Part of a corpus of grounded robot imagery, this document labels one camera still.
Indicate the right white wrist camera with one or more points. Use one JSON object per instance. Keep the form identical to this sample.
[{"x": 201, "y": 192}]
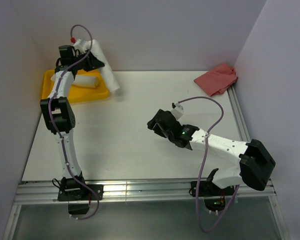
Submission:
[{"x": 177, "y": 110}]

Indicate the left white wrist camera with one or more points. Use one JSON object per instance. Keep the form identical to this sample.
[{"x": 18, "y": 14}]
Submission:
[{"x": 80, "y": 44}]

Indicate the aluminium right side rail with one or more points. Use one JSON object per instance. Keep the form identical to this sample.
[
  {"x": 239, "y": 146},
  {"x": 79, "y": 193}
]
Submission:
[{"x": 238, "y": 115}]

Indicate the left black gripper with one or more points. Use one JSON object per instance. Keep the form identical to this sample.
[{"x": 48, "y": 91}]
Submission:
[{"x": 93, "y": 62}]

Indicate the yellow plastic tray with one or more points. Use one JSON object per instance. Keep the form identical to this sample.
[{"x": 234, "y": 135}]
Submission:
[{"x": 78, "y": 94}]

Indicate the aluminium front rail frame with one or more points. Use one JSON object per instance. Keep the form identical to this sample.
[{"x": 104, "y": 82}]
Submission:
[{"x": 170, "y": 189}]

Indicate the white printed t-shirt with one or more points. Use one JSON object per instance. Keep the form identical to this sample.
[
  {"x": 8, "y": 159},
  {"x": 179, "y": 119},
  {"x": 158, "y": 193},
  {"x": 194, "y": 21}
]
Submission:
[{"x": 105, "y": 71}]

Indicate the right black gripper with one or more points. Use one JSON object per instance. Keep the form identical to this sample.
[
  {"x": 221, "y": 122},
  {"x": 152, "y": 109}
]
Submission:
[{"x": 152, "y": 122}]

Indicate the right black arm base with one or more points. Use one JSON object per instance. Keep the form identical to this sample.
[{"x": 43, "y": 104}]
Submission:
[{"x": 207, "y": 190}]

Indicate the rolled white t-shirt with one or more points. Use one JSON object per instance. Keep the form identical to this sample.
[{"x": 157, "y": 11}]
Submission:
[{"x": 86, "y": 81}]

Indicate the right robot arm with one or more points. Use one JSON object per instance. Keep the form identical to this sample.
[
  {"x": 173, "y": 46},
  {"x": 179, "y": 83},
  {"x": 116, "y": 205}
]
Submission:
[{"x": 251, "y": 163}]

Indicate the pink folded t-shirt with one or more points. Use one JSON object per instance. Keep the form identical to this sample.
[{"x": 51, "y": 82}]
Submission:
[{"x": 217, "y": 80}]

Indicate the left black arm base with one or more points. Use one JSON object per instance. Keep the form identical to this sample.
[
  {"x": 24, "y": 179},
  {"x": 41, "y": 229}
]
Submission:
[{"x": 77, "y": 197}]

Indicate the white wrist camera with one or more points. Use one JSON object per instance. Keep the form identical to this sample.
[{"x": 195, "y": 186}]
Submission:
[
  {"x": 80, "y": 44},
  {"x": 177, "y": 110}
]

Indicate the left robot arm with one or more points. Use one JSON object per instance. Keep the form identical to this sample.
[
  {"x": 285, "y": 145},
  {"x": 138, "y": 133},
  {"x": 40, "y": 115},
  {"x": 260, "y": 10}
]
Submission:
[{"x": 60, "y": 119}]

